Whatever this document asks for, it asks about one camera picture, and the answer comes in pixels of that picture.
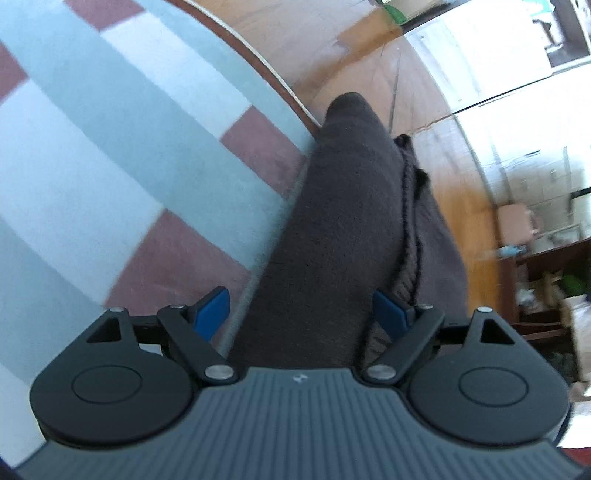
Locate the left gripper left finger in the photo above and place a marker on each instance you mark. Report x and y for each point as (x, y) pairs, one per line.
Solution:
(189, 331)

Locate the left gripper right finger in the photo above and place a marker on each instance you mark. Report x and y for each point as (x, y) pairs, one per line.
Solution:
(410, 329)

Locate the dark brown knit sweater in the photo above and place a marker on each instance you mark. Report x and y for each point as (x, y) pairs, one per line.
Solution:
(366, 220)

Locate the dark wooden furniture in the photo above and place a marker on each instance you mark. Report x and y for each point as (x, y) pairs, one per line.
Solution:
(545, 296)

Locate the pink container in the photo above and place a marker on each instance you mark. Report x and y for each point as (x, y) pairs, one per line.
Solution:
(518, 225)

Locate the checkered plaid blanket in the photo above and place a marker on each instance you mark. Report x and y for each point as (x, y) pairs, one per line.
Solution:
(148, 155)

